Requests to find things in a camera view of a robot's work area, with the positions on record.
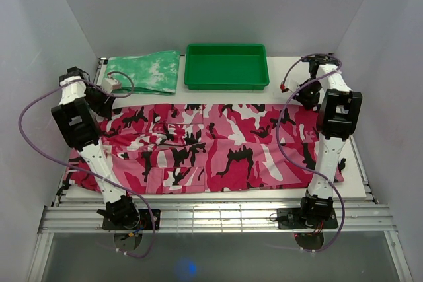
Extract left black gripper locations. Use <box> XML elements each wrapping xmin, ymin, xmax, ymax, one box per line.
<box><xmin>83</xmin><ymin>85</ymin><xmax>116</xmax><ymax>119</ymax></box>

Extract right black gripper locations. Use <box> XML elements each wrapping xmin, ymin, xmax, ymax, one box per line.
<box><xmin>293</xmin><ymin>78</ymin><xmax>323</xmax><ymax>111</ymax></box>

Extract pink camouflage trousers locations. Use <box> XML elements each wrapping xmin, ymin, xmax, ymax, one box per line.
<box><xmin>62</xmin><ymin>102</ymin><xmax>348</xmax><ymax>195</ymax></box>

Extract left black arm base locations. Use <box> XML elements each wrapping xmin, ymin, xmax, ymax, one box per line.
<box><xmin>101</xmin><ymin>209</ymin><xmax>161</xmax><ymax>231</ymax></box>

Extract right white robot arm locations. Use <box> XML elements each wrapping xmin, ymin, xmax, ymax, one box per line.
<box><xmin>294</xmin><ymin>54</ymin><xmax>363</xmax><ymax>228</ymax></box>

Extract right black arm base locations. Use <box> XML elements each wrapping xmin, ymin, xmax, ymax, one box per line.
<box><xmin>269</xmin><ymin>208</ymin><xmax>338</xmax><ymax>230</ymax></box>

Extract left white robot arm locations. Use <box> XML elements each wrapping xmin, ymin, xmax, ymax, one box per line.
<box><xmin>51</xmin><ymin>67</ymin><xmax>140</xmax><ymax>229</ymax></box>

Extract folded green white trousers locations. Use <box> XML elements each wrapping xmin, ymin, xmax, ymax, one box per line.
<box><xmin>98</xmin><ymin>50</ymin><xmax>180</xmax><ymax>95</ymax></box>

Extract green plastic tray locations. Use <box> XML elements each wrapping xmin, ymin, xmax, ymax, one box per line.
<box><xmin>184</xmin><ymin>44</ymin><xmax>270</xmax><ymax>90</ymax></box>

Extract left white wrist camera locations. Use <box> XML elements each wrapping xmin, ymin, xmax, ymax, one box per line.
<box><xmin>100</xmin><ymin>77</ymin><xmax>122</xmax><ymax>93</ymax></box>

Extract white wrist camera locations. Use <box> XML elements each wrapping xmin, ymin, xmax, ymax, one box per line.
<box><xmin>100</xmin><ymin>77</ymin><xmax>122</xmax><ymax>93</ymax></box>
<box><xmin>280</xmin><ymin>79</ymin><xmax>298</xmax><ymax>93</ymax></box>

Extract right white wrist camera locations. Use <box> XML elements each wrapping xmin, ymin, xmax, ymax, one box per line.
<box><xmin>280</xmin><ymin>79</ymin><xmax>298</xmax><ymax>93</ymax></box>

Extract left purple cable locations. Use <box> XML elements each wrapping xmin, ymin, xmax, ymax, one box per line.
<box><xmin>18</xmin><ymin>71</ymin><xmax>157</xmax><ymax>260</ymax></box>

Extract purple cable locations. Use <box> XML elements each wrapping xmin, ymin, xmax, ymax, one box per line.
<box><xmin>18</xmin><ymin>71</ymin><xmax>157</xmax><ymax>260</ymax></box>
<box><xmin>276</xmin><ymin>53</ymin><xmax>346</xmax><ymax>254</ymax></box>

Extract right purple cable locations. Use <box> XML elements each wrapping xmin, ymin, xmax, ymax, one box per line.
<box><xmin>276</xmin><ymin>53</ymin><xmax>346</xmax><ymax>254</ymax></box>

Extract aluminium rail frame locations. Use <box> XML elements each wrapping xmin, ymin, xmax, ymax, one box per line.
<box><xmin>38</xmin><ymin>53</ymin><xmax>397</xmax><ymax>282</ymax></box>

